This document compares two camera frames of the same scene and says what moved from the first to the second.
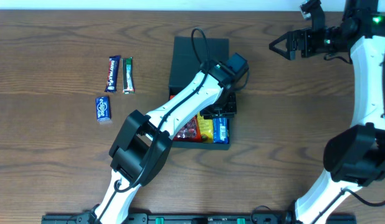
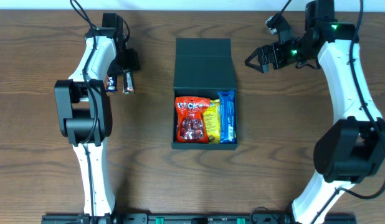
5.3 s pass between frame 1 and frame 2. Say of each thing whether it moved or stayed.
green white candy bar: stayed
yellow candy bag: moved
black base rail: stayed
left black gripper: moved
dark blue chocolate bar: stayed
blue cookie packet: moved
